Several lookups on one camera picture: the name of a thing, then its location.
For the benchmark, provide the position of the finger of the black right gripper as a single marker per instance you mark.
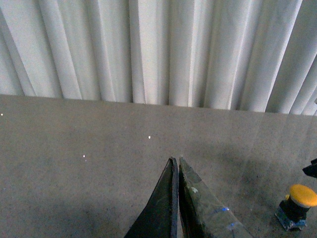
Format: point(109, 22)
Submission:
point(311, 170)

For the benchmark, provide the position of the white pleated curtain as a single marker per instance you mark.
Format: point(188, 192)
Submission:
point(249, 55)

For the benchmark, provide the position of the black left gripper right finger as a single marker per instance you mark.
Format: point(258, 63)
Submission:
point(202, 214)

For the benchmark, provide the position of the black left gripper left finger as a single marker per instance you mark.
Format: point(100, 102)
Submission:
point(159, 217)

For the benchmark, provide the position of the yellow mushroom push button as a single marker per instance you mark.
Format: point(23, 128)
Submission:
point(292, 211)

